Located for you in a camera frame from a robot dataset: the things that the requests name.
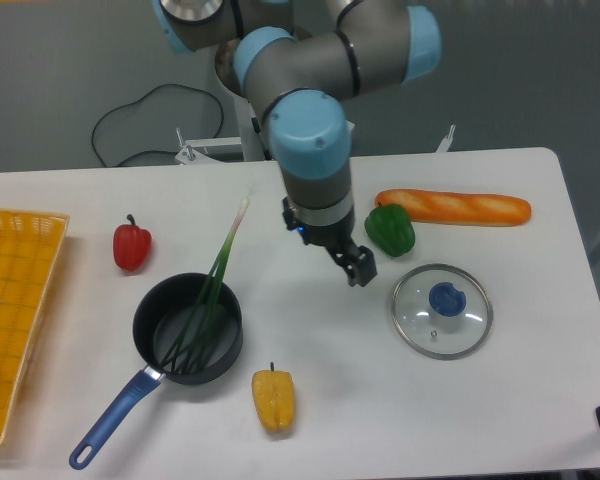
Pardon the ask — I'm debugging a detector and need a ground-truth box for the glass pot lid blue knob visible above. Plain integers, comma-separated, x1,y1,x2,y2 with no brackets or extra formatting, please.
390,263,494,361

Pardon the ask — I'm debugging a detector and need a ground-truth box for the green scallion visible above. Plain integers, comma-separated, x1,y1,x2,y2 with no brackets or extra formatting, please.
159,197,250,374

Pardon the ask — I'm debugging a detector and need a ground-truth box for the black saucepan blue handle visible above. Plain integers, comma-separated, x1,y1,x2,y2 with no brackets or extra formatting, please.
69,273,244,470

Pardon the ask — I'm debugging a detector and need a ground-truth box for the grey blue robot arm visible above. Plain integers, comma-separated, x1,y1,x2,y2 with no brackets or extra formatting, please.
154,1,442,286

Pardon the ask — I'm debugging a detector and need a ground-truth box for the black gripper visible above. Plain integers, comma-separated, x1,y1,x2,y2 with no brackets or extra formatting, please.
282,197,377,287

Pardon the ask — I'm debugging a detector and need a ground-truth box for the red bell pepper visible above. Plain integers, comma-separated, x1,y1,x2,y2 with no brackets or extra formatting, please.
112,214,152,272

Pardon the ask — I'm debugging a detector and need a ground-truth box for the orange baguette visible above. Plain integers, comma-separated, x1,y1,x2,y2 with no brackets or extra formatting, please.
375,189,532,227

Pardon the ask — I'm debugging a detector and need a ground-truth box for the yellow bell pepper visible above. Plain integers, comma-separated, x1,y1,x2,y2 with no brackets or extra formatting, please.
251,362,296,434

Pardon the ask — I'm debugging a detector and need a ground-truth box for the yellow woven basket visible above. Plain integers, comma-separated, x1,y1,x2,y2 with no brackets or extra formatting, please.
0,209,70,445

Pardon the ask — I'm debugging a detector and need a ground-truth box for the black floor cable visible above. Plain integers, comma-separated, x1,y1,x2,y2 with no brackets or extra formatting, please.
90,83,225,169

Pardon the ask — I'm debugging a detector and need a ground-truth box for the green bell pepper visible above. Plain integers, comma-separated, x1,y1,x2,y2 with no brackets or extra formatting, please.
364,204,416,258

